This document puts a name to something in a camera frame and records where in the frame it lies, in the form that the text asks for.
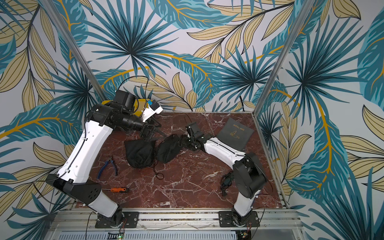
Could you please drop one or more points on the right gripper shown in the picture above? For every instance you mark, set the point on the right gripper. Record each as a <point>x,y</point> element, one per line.
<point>191,139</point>

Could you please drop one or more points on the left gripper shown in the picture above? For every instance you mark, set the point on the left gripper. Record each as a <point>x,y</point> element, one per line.
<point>144,132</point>

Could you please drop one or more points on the plain black drawstring pouch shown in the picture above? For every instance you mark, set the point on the plain black drawstring pouch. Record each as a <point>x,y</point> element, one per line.
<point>167,150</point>

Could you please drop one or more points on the black hair dryer pouch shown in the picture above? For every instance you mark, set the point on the black hair dryer pouch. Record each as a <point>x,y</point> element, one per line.
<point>140,153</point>

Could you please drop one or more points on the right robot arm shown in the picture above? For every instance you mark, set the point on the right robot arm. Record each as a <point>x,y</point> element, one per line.
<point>248,171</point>

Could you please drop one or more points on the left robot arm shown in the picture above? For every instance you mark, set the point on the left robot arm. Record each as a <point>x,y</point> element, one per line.
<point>72,178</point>

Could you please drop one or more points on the grey hair dryer pouch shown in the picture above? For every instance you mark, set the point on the grey hair dryer pouch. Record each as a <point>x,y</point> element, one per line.
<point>235,135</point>

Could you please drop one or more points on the yellow black toolbox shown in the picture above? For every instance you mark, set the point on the yellow black toolbox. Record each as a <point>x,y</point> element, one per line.
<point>137,109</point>

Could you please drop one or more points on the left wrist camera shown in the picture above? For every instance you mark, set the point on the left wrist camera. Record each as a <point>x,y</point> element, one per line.
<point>152,107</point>

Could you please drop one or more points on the orange handled screwdriver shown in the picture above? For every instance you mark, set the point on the orange handled screwdriver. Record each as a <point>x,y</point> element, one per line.
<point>118,190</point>

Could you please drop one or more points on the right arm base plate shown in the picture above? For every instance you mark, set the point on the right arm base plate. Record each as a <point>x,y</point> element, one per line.
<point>228,219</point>

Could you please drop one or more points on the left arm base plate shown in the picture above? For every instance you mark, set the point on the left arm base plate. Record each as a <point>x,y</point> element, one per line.
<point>119,220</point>

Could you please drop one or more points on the aluminium front rail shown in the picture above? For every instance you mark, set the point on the aluminium front rail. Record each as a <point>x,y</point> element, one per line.
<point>178,219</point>

